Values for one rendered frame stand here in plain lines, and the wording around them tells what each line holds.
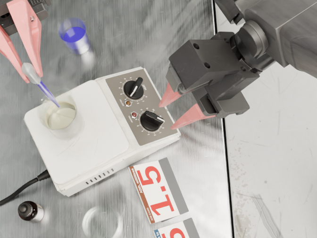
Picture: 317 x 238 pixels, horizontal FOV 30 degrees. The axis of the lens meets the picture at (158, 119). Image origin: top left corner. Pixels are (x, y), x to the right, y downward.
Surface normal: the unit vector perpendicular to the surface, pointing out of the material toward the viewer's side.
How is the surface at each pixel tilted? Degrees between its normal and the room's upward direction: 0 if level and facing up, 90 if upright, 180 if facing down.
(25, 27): 21
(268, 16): 28
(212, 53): 49
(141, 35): 0
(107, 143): 0
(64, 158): 0
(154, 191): 40
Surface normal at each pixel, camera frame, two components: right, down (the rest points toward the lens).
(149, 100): 0.40, -0.45
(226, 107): 0.64, -0.51
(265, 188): -0.04, -0.25
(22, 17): 0.10, 0.08
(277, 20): -0.30, -0.61
